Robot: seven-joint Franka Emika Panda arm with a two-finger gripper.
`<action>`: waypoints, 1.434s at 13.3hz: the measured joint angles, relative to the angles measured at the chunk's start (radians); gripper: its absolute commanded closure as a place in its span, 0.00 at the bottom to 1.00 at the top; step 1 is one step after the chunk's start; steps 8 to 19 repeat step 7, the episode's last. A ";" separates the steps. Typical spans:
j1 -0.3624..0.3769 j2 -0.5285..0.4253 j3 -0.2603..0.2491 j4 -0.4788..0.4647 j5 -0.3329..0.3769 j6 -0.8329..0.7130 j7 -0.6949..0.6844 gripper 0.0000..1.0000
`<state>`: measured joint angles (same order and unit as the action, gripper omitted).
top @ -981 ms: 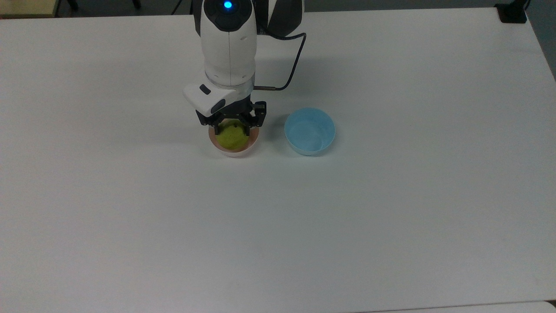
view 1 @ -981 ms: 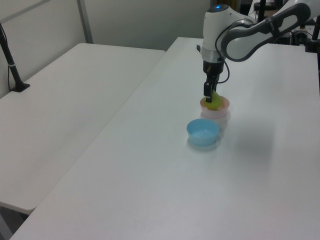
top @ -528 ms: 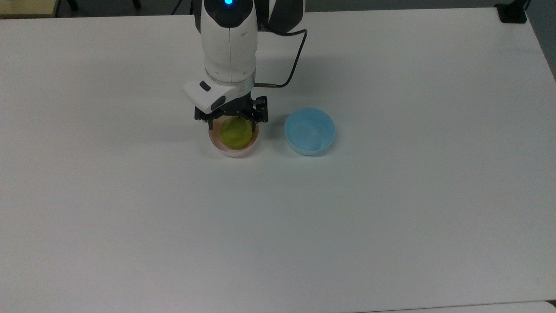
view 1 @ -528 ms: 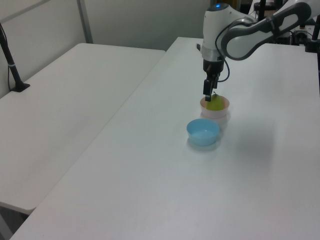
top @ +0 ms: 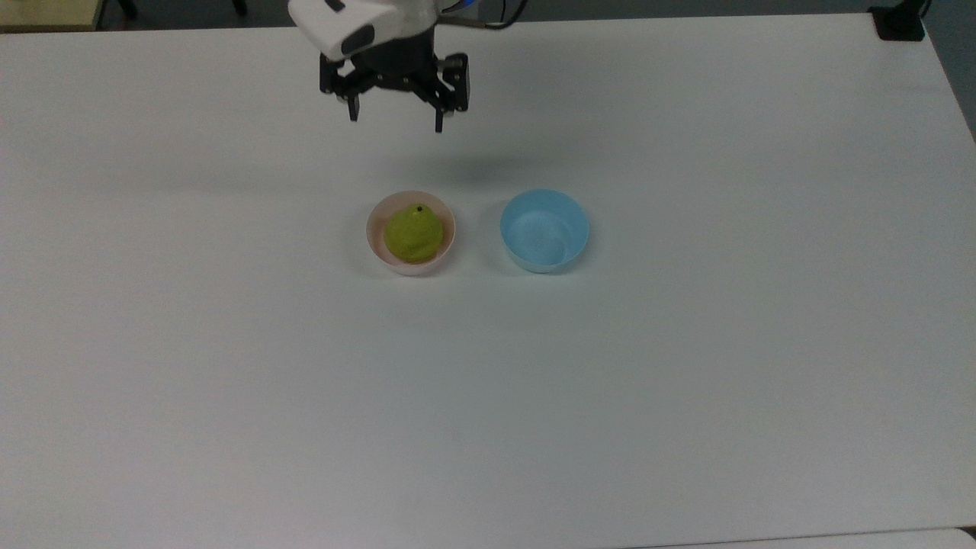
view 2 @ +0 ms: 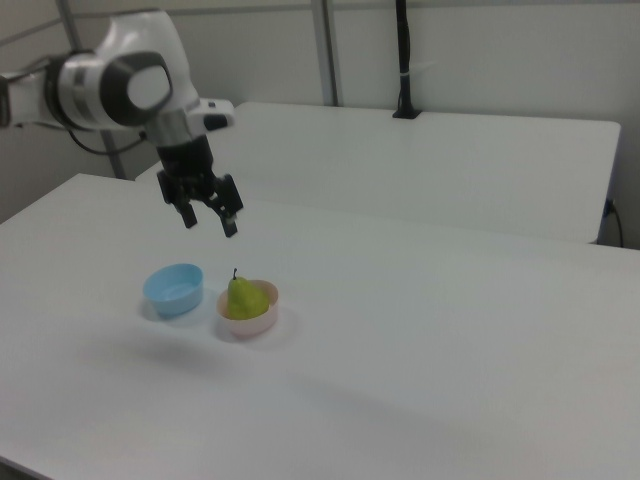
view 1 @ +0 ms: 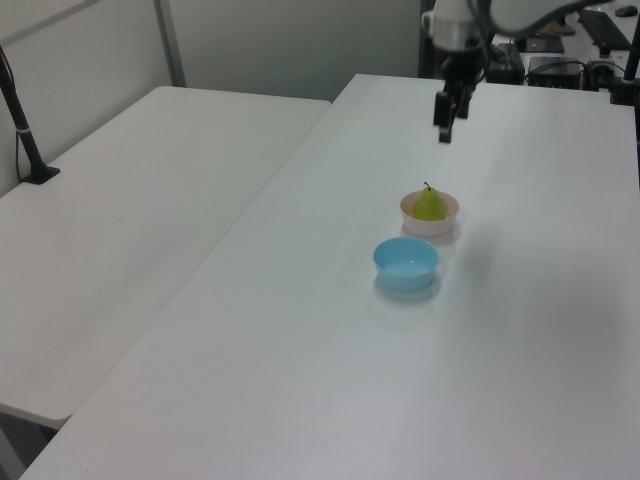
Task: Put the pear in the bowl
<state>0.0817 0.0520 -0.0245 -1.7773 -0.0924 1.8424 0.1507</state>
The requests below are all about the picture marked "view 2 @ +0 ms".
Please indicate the blue plastic bowl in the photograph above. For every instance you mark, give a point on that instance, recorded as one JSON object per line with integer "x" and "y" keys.
{"x": 175, "y": 295}

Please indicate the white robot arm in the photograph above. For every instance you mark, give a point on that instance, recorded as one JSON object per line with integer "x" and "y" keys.
{"x": 125, "y": 80}

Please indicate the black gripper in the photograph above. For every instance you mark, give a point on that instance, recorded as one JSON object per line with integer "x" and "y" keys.
{"x": 187, "y": 165}

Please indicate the pink plastic bowl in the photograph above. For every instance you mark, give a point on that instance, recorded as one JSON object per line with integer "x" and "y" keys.
{"x": 250, "y": 327}

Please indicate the black camera pole with clamp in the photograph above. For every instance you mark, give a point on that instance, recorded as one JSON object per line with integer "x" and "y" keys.
{"x": 405, "y": 75}

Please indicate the green pear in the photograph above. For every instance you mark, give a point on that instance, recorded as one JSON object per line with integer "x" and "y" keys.
{"x": 246, "y": 300}

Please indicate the grey partition frame post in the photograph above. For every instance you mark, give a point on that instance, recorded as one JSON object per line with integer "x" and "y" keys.
{"x": 327, "y": 50}

